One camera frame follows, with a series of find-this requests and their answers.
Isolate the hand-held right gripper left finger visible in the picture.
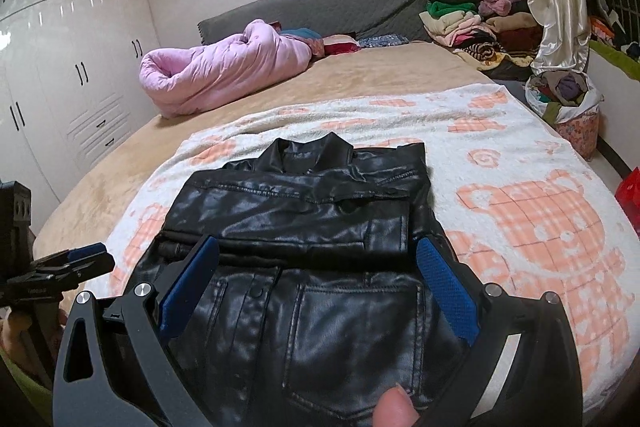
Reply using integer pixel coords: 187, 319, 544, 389
52, 234, 221, 427

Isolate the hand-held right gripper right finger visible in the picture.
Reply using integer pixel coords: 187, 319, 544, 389
415, 237, 583, 427

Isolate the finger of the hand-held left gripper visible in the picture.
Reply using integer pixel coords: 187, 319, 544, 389
67, 244, 108, 261
27, 255, 117, 294

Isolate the black leather jacket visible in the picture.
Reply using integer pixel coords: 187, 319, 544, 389
132, 132, 481, 427

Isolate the white bag of clothes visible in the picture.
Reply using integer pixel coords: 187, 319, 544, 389
525, 72, 601, 125

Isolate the pile of folded clothes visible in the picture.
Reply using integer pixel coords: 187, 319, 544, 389
419, 0, 543, 72

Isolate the heap of colourful clothes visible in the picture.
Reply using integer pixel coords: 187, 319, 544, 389
590, 4, 640, 52

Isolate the person's left hand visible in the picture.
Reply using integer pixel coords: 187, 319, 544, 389
0, 309, 31, 360

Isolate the person's right hand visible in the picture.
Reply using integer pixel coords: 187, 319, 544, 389
375, 384, 421, 427

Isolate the white pink printed blanket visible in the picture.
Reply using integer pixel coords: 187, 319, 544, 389
107, 82, 640, 413

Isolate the white wardrobe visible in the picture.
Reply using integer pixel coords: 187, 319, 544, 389
0, 0, 161, 228

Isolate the beige bed sheet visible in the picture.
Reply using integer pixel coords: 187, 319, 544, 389
32, 42, 506, 258

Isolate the red plastic bag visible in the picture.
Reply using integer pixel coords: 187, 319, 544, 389
614, 167, 640, 225

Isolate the floral fabric basket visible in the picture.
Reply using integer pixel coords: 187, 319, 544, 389
552, 104, 601, 160

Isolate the pink quilt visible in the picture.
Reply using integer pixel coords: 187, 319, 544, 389
139, 19, 316, 118

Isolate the blue floral cloth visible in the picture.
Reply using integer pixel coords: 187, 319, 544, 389
357, 33, 411, 49

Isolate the red pillow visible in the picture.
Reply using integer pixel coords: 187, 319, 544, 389
322, 34, 361, 56

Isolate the teal cloth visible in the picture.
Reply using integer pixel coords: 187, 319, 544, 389
280, 27, 323, 58

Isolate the green cloth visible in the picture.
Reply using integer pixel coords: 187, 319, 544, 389
590, 39, 640, 80

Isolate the grey quilted headboard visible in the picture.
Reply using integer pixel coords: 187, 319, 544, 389
197, 0, 433, 52

